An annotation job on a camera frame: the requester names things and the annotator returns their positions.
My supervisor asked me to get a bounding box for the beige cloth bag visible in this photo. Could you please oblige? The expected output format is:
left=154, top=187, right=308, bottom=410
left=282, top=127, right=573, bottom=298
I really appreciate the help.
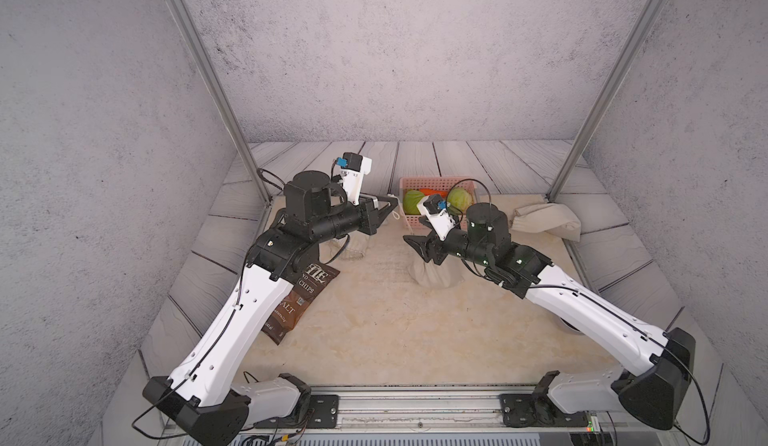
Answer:
left=510, top=203, right=582, bottom=242
left=326, top=231, right=372, bottom=260
left=407, top=256, right=465, bottom=289

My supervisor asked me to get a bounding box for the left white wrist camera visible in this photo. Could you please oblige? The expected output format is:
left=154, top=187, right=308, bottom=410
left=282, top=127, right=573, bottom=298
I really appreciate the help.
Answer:
left=334, top=152, right=372, bottom=206

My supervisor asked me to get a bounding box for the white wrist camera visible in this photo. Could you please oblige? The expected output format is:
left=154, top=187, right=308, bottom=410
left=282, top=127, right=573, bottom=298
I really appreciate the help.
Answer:
left=417, top=194, right=458, bottom=241
left=334, top=152, right=372, bottom=206

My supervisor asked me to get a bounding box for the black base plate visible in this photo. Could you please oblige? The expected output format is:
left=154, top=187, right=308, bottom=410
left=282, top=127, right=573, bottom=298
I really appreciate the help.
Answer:
left=499, top=393, right=590, bottom=428
left=254, top=394, right=340, bottom=430

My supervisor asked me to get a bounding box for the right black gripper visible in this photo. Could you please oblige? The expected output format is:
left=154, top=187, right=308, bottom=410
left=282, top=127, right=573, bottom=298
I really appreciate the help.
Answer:
left=403, top=214, right=495, bottom=271

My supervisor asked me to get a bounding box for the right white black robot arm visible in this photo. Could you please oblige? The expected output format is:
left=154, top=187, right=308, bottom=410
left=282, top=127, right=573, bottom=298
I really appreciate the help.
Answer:
left=404, top=194, right=699, bottom=431

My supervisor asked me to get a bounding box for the brown chips bag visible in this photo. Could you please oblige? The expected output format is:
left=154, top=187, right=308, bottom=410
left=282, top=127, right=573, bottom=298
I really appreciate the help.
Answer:
left=262, top=263, right=340, bottom=345

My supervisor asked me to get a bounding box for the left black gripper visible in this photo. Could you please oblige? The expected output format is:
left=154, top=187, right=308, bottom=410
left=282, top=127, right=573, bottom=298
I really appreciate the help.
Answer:
left=306, top=192, right=397, bottom=247

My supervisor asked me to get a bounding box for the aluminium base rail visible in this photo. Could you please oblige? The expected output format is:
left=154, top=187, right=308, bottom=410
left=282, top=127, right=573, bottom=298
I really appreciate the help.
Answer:
left=155, top=385, right=685, bottom=446

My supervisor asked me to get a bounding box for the left aluminium frame post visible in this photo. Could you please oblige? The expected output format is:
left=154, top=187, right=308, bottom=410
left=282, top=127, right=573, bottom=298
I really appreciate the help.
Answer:
left=165, top=0, right=271, bottom=202

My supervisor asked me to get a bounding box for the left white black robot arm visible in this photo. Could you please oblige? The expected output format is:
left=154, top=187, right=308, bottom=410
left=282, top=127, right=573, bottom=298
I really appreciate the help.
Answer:
left=142, top=170, right=398, bottom=445

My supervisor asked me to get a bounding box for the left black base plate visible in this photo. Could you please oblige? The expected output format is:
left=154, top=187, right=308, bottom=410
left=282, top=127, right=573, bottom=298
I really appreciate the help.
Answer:
left=254, top=394, right=340, bottom=430

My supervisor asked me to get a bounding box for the left green cabbage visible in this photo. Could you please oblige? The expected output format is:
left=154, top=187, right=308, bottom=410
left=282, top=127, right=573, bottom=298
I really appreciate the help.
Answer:
left=403, top=189, right=425, bottom=216

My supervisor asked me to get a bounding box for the green cabbage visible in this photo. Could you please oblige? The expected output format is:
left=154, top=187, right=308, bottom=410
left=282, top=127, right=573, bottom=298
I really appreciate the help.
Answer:
left=403, top=189, right=425, bottom=216
left=447, top=187, right=474, bottom=213

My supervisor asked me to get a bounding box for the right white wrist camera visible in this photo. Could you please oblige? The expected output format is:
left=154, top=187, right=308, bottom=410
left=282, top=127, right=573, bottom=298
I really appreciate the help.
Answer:
left=417, top=194, right=458, bottom=241

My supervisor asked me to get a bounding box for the right green cabbage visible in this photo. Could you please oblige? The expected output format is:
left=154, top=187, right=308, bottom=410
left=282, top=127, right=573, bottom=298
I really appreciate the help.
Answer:
left=447, top=187, right=474, bottom=213

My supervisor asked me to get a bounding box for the right aluminium frame post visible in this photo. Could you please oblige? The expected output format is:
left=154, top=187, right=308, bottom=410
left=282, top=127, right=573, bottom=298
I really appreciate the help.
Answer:
left=546, top=0, right=667, bottom=202

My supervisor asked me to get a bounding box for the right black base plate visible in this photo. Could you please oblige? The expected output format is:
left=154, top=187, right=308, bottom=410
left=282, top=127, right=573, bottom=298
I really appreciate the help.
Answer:
left=499, top=393, right=590, bottom=428

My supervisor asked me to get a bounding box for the orange carrot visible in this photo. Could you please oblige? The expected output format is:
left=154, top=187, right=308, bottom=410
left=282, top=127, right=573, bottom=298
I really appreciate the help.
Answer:
left=419, top=188, right=448, bottom=198

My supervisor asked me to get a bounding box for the aluminium frame post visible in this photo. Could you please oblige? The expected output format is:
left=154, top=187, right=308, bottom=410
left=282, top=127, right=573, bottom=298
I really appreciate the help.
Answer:
left=165, top=0, right=271, bottom=202
left=546, top=0, right=667, bottom=202

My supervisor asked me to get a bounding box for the pink plastic basket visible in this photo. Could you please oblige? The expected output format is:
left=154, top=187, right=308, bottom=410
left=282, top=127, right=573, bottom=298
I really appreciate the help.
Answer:
left=399, top=176, right=477, bottom=229

